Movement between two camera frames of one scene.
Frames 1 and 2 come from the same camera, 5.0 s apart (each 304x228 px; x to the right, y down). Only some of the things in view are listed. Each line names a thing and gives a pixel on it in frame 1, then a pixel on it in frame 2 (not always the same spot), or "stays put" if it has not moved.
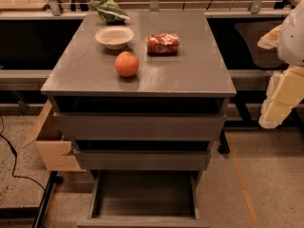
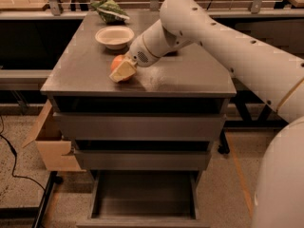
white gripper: [293, 40] → [139, 55]
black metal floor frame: [34, 213] stays put
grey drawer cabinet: [149, 94] stays put
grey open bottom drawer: [145, 199] stays put
